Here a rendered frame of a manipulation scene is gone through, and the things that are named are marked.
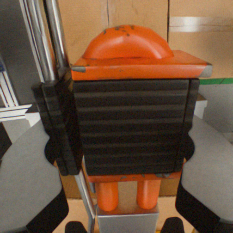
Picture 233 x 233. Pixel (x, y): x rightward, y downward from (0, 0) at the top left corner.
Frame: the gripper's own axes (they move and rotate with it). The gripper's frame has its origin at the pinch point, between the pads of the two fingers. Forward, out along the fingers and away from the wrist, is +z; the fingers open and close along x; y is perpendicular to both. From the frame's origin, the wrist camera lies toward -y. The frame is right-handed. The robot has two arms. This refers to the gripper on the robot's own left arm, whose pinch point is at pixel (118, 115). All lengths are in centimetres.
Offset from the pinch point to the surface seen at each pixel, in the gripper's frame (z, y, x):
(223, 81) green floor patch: 108, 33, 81
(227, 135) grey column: 107, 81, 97
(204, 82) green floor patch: 108, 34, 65
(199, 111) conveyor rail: 49, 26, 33
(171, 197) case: 13.4, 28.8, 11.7
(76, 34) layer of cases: 54, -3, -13
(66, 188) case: 16.3, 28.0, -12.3
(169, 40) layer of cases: 54, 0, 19
